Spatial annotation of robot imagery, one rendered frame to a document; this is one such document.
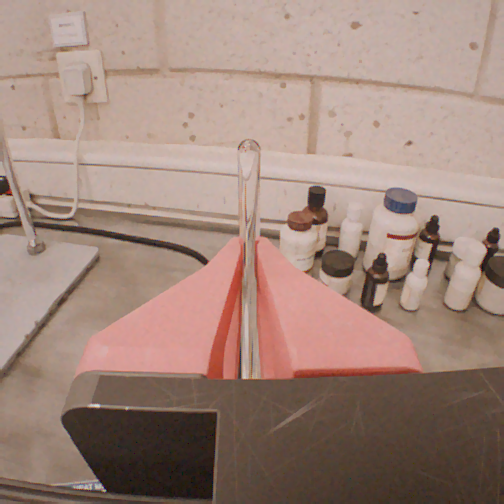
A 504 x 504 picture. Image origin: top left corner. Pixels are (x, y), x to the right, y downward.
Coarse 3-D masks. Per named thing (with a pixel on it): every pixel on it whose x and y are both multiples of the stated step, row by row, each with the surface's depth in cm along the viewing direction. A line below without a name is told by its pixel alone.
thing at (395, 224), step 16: (400, 192) 48; (384, 208) 49; (400, 208) 47; (384, 224) 48; (400, 224) 47; (416, 224) 48; (368, 240) 52; (384, 240) 49; (400, 240) 48; (368, 256) 52; (400, 256) 50; (400, 272) 51
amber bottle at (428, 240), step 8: (432, 216) 51; (432, 224) 51; (424, 232) 52; (432, 232) 51; (424, 240) 52; (432, 240) 52; (416, 248) 54; (424, 248) 53; (432, 248) 52; (416, 256) 54; (424, 256) 53; (432, 256) 53
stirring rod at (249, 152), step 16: (240, 144) 10; (256, 144) 10; (240, 160) 10; (256, 160) 10; (240, 176) 10; (256, 176) 10; (240, 192) 11; (256, 192) 10; (240, 208) 11; (256, 208) 11; (240, 224) 11; (256, 224) 11; (240, 240) 11; (256, 240) 11; (256, 256) 12; (256, 272) 12; (256, 288) 12; (256, 320) 13; (256, 336) 14; (256, 352) 14; (256, 368) 15
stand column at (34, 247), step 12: (0, 120) 44; (0, 132) 45; (0, 144) 46; (0, 156) 47; (12, 168) 48; (12, 180) 49; (12, 192) 50; (24, 204) 51; (24, 216) 52; (24, 228) 53; (36, 240) 55; (36, 252) 55
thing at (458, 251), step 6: (456, 240) 51; (462, 240) 51; (468, 240) 51; (474, 240) 51; (456, 246) 50; (462, 246) 50; (450, 252) 52; (456, 252) 50; (462, 252) 49; (450, 258) 51; (456, 258) 50; (462, 258) 49; (450, 264) 51; (480, 264) 49; (444, 270) 53; (450, 270) 51; (450, 276) 52
